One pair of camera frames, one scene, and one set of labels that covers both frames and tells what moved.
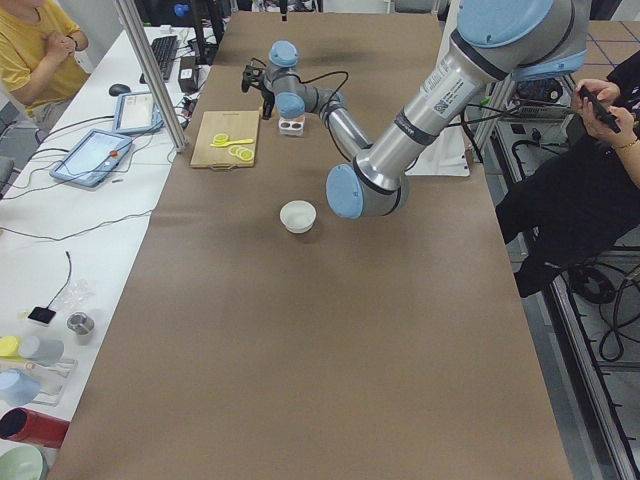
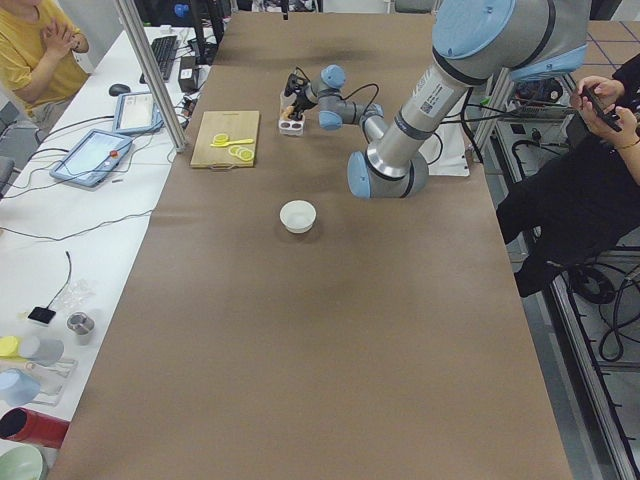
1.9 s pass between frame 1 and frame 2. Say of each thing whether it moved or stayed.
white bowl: stayed
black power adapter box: stayed
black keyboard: stayed
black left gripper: moved
